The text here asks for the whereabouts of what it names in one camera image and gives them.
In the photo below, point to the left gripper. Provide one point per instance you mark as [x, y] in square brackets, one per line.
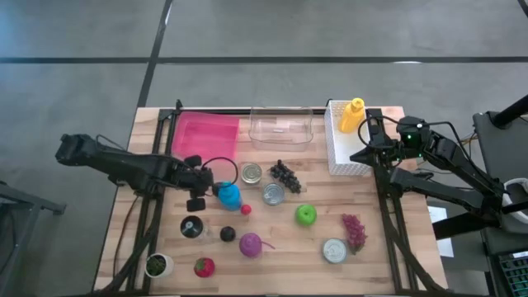
[202, 181]

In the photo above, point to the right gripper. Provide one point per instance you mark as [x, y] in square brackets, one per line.
[383, 152]

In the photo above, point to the blue plastic bottle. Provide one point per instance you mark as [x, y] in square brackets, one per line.
[229, 197]

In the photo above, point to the yellow plastic bottle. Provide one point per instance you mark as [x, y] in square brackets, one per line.
[351, 117]

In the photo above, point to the clear bottle black lid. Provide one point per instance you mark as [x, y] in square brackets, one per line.
[191, 227]

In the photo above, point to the red cherry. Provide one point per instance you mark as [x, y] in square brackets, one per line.
[246, 209]

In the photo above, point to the tuna can gold lid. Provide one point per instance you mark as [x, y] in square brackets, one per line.
[251, 173]

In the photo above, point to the tuna can silver lid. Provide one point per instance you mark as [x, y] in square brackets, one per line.
[334, 251]
[273, 194]

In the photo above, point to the black grape bunch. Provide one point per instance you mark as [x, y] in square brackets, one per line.
[286, 177]

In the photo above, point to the green apple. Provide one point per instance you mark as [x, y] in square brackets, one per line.
[306, 215]

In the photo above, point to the purple plastic water bottle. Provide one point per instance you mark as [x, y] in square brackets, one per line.
[250, 245]

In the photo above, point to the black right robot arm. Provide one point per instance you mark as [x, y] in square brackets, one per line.
[453, 156]

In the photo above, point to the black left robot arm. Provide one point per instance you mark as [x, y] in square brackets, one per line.
[123, 165]

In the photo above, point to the white perforated bin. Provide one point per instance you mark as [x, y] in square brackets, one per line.
[344, 152]

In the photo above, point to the pink plastic bin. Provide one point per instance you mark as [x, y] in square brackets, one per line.
[206, 136]

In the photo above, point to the black plum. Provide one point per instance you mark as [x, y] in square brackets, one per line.
[227, 234]

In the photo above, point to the purple grape bunch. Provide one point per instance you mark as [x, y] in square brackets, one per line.
[354, 231]

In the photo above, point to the red strawberry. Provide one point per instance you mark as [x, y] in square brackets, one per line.
[204, 267]

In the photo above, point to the clear plastic bin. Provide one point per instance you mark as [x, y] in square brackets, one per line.
[280, 128]

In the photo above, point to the small plant white pot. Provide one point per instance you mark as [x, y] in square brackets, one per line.
[158, 265]

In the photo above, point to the white paper sheet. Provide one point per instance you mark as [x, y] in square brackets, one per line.
[439, 231]

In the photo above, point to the black cart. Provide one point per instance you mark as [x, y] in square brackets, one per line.
[501, 148]

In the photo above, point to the black pole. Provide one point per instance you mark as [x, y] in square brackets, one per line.
[511, 111]

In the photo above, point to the white rounded object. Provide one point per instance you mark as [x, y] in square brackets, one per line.
[515, 191]

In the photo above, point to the grey side table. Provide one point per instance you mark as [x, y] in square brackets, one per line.
[24, 202]

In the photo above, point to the black keyboard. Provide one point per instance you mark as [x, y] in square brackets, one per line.
[515, 274]

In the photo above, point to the black aluminium table frame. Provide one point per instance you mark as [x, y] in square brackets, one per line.
[149, 222]

